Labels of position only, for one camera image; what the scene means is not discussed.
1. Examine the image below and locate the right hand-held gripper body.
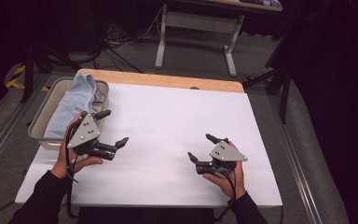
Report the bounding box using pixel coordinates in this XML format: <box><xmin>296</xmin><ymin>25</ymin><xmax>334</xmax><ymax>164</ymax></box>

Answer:
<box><xmin>195</xmin><ymin>137</ymin><xmax>249</xmax><ymax>179</ymax></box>

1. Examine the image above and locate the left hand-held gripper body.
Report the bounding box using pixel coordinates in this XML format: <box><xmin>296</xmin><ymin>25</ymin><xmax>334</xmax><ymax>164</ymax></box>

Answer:
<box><xmin>66</xmin><ymin>110</ymin><xmax>119</xmax><ymax>161</ymax></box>

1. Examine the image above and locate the light blue shirt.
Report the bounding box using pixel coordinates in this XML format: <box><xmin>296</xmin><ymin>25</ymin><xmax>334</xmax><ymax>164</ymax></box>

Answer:
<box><xmin>43</xmin><ymin>73</ymin><xmax>106</xmax><ymax>140</ymax></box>

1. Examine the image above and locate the beige plastic basket grey rim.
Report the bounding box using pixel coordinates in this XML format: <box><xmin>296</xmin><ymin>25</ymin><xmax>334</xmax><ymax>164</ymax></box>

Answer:
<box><xmin>27</xmin><ymin>77</ymin><xmax>110</xmax><ymax>151</ymax></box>

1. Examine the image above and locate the person's right hand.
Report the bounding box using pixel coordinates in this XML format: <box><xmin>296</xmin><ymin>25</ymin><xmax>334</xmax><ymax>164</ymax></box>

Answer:
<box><xmin>201</xmin><ymin>141</ymin><xmax>247</xmax><ymax>201</ymax></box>

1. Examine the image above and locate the person's left hand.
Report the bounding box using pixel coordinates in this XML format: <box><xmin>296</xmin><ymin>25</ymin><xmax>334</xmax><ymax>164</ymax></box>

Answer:
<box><xmin>49</xmin><ymin>112</ymin><xmax>104</xmax><ymax>180</ymax></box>

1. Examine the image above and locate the white table mat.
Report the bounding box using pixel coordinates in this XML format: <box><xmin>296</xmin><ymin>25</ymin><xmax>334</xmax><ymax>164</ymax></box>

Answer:
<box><xmin>14</xmin><ymin>82</ymin><xmax>283</xmax><ymax>208</ymax></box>

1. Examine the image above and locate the wooden table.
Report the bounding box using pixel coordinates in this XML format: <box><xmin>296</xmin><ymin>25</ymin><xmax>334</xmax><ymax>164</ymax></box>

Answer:
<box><xmin>75</xmin><ymin>68</ymin><xmax>245</xmax><ymax>94</ymax></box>

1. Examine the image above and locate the black tripod stand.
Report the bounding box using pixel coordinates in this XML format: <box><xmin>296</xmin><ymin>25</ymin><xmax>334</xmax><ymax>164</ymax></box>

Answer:
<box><xmin>20</xmin><ymin>0</ymin><xmax>82</xmax><ymax>104</ymax></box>

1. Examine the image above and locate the black metal stand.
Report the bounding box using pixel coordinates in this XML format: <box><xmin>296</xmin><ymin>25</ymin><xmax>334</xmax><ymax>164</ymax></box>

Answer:
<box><xmin>242</xmin><ymin>31</ymin><xmax>296</xmax><ymax>125</ymax></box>

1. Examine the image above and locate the yellow black hazard tape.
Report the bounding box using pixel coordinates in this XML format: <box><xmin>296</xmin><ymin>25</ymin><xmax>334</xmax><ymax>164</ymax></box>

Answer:
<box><xmin>5</xmin><ymin>63</ymin><xmax>51</xmax><ymax>93</ymax></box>

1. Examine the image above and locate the desk with white metal legs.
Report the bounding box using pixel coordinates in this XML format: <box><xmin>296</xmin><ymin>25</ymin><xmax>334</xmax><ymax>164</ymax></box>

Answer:
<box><xmin>154</xmin><ymin>0</ymin><xmax>284</xmax><ymax>78</ymax></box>

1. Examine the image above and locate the black curtain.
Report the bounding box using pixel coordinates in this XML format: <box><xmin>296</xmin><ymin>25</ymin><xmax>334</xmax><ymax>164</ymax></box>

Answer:
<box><xmin>292</xmin><ymin>0</ymin><xmax>358</xmax><ymax>224</ymax></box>

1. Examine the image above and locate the colourful patterned item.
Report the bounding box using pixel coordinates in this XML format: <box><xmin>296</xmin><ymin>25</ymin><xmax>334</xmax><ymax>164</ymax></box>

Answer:
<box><xmin>240</xmin><ymin>0</ymin><xmax>283</xmax><ymax>8</ymax></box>

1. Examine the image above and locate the right hand-held gripper black cable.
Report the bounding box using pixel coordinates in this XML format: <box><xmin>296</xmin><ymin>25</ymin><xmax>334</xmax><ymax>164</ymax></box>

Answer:
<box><xmin>213</xmin><ymin>167</ymin><xmax>241</xmax><ymax>223</ymax></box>

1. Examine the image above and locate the hand-held gripper black cable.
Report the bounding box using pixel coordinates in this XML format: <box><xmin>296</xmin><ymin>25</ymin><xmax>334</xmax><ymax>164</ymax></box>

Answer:
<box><xmin>63</xmin><ymin>119</ymin><xmax>86</xmax><ymax>219</ymax></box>
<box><xmin>213</xmin><ymin>167</ymin><xmax>241</xmax><ymax>223</ymax></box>

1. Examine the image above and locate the left hand-held gripper black cable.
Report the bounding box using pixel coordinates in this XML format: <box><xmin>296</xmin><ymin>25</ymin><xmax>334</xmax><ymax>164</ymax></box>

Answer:
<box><xmin>63</xmin><ymin>119</ymin><xmax>86</xmax><ymax>219</ymax></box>

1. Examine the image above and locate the aluminium floor rail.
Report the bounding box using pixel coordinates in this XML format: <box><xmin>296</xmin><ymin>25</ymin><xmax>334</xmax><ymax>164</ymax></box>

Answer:
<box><xmin>268</xmin><ymin>94</ymin><xmax>324</xmax><ymax>224</ymax></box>
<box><xmin>0</xmin><ymin>73</ymin><xmax>52</xmax><ymax>183</ymax></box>

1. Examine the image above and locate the bundle of floor cables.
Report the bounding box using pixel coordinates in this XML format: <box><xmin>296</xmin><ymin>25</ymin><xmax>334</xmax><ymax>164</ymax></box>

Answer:
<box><xmin>71</xmin><ymin>6</ymin><xmax>166</xmax><ymax>75</ymax></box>

